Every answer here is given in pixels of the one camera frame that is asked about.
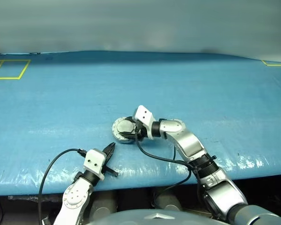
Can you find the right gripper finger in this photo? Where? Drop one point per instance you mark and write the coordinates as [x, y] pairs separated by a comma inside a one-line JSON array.
[[130, 136], [130, 119]]

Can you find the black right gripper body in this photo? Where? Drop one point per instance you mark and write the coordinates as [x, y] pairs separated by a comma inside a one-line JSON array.
[[141, 132]]

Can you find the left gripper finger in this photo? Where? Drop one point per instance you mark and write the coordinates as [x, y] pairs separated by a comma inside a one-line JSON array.
[[112, 172], [110, 152]]

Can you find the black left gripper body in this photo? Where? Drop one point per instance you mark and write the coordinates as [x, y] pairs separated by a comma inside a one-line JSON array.
[[105, 167]]

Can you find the silver motor rotor disc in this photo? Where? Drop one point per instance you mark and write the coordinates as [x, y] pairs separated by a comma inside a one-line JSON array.
[[121, 126]]

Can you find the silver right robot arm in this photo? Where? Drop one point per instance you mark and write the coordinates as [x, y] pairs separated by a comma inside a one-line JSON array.
[[189, 143]]

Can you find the grey rounded shape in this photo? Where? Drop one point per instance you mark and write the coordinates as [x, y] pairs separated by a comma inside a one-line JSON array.
[[168, 201], [104, 204]]

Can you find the grey robot torso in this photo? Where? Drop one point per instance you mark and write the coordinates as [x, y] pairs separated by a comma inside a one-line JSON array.
[[142, 218]]

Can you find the blue plastic table cover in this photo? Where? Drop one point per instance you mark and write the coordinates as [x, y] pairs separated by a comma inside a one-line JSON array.
[[201, 89]]

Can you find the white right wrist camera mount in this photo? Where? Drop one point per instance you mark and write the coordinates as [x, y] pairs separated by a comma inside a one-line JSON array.
[[144, 114]]

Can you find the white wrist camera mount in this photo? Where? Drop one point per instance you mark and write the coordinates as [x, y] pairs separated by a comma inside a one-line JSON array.
[[93, 160], [144, 114]]

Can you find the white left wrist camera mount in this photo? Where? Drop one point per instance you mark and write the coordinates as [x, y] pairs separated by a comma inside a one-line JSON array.
[[93, 160]]

